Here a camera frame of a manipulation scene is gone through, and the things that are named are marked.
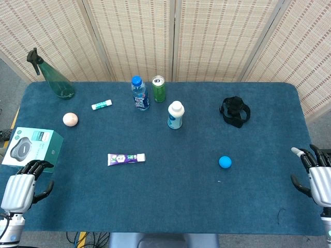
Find green drink can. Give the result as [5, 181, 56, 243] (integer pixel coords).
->
[152, 75, 167, 103]

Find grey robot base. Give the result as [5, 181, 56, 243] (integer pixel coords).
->
[108, 232, 220, 248]

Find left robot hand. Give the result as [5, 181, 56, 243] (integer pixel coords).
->
[0, 159, 55, 214]

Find bamboo folding screen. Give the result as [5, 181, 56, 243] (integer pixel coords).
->
[0, 0, 331, 122]

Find green spray bottle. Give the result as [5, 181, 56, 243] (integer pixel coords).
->
[26, 48, 76, 100]

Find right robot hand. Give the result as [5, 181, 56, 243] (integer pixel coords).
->
[290, 144, 331, 207]

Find clear water bottle blue cap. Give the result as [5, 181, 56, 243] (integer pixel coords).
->
[131, 75, 151, 112]

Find pale pink egg ball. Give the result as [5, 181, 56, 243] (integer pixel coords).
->
[62, 112, 79, 128]

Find teal product box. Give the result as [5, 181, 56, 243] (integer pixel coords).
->
[1, 127, 64, 173]

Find purple toothpaste tube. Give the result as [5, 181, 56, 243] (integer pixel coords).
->
[107, 153, 146, 166]

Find green white glue stick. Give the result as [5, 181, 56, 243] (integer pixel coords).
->
[91, 99, 113, 111]

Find blue ball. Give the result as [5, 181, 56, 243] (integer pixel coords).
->
[218, 155, 232, 169]

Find floor cables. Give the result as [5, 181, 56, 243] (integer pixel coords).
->
[66, 231, 111, 248]

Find black strap bundle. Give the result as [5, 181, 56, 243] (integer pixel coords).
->
[219, 96, 251, 129]

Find white yogurt drink bottle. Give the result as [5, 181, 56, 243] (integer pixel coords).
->
[167, 100, 186, 130]

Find blue table mat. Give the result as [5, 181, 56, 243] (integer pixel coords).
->
[0, 82, 331, 236]

